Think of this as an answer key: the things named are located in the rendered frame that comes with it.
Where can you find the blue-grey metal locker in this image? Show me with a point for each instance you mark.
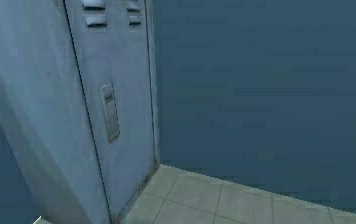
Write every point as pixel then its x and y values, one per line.
pixel 52 100

